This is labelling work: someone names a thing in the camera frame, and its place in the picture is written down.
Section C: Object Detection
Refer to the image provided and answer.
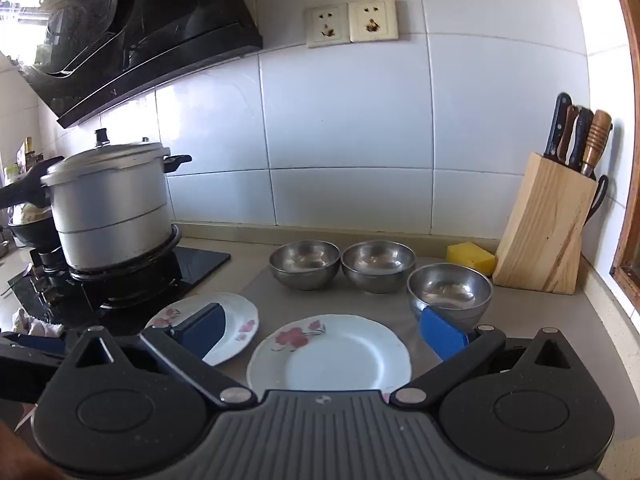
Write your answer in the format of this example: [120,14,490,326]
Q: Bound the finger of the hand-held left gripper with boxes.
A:
[0,331,68,403]

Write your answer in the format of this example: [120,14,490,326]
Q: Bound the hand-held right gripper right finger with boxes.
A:
[389,306,585,409]

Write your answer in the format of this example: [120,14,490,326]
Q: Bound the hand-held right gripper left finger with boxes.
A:
[59,302,257,412]

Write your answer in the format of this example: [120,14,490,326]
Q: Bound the stainless steel bowl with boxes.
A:
[406,263,494,333]
[269,240,342,292]
[341,240,417,295]

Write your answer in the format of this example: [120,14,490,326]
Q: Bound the person's forearm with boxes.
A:
[0,417,56,480]

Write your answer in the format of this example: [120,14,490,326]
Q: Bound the white floral plate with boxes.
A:
[246,314,412,403]
[144,291,260,367]

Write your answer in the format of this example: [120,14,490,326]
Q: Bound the white crumpled cloth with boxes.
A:
[12,307,65,338]

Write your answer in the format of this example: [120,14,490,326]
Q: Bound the black gas stove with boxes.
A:
[0,245,232,336]

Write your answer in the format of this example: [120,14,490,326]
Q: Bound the yellow sponge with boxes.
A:
[446,241,497,276]

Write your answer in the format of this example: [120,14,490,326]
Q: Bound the black wok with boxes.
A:
[7,204,62,254]

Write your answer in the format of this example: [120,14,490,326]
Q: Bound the wooden knife block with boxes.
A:
[492,151,601,294]

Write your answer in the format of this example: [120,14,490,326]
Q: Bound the silver pressure cooker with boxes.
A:
[0,129,193,275]

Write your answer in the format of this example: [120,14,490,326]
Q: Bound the black scissors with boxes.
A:
[585,175,610,223]

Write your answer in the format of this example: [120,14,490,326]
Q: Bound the black range hood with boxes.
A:
[0,0,264,129]

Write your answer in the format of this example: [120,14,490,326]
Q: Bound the brown handled knife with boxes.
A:
[557,105,581,165]

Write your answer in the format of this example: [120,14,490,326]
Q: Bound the black handled knife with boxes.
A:
[544,92,573,161]

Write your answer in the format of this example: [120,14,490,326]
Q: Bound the dark handled knife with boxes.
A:
[567,106,595,171]

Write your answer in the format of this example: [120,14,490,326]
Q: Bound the ringed wooden handled knife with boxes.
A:
[580,109,613,177]

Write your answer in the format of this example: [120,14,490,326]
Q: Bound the wooden window frame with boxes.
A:
[606,0,640,311]

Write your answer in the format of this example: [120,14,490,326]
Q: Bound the white wall socket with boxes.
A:
[305,4,351,49]
[347,0,400,43]

